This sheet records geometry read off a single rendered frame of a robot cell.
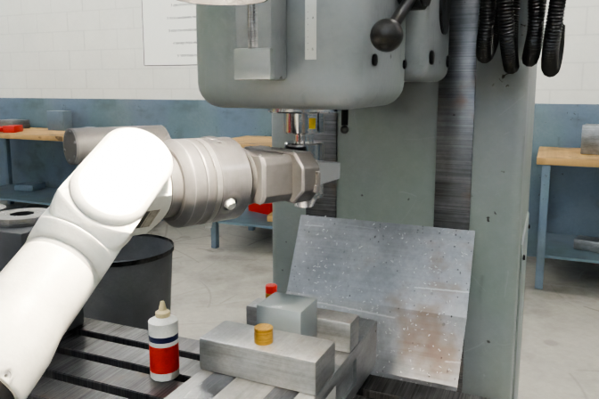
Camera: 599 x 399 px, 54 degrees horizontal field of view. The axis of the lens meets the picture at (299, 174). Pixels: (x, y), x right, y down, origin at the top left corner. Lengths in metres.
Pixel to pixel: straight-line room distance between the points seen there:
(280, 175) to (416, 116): 0.46
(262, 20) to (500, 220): 0.60
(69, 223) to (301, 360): 0.30
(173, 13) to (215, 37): 5.31
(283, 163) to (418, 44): 0.25
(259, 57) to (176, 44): 5.35
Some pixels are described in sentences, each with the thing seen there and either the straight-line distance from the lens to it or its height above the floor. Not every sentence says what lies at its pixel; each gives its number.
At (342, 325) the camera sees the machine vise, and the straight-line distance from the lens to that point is 0.76.
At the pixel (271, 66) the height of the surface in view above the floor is 1.35.
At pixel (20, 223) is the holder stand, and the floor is 1.13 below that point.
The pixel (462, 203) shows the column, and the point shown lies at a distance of 1.03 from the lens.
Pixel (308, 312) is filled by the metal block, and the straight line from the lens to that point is 0.74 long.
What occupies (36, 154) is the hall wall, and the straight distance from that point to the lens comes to 7.20.
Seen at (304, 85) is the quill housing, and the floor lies 1.33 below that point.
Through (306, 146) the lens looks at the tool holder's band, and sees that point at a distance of 0.67.
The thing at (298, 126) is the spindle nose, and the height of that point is 1.29.
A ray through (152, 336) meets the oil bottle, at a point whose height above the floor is 1.00.
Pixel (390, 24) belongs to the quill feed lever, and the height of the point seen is 1.39.
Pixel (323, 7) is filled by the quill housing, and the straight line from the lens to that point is 0.59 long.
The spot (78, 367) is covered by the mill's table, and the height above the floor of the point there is 0.93.
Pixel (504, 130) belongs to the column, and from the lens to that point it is 1.01.
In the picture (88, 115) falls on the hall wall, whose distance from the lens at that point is 6.60.
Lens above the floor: 1.33
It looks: 9 degrees down
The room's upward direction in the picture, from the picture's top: straight up
